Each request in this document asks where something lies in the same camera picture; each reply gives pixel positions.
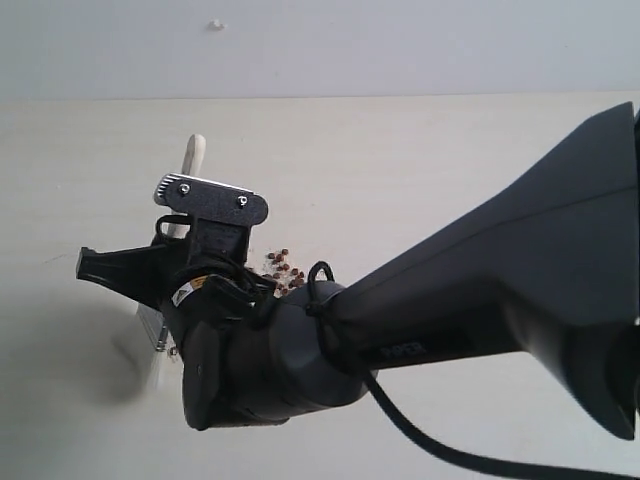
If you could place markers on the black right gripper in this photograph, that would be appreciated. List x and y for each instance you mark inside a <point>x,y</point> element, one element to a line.
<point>186,256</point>

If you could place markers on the white wooden paint brush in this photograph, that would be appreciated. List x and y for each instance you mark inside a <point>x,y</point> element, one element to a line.
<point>155,337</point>

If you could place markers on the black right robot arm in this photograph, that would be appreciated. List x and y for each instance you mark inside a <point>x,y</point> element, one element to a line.
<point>549,266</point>

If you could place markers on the brown beans pile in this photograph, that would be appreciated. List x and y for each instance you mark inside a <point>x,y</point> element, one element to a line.
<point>276,278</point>

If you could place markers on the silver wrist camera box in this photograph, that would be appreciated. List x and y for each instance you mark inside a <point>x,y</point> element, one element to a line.
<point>220,217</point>

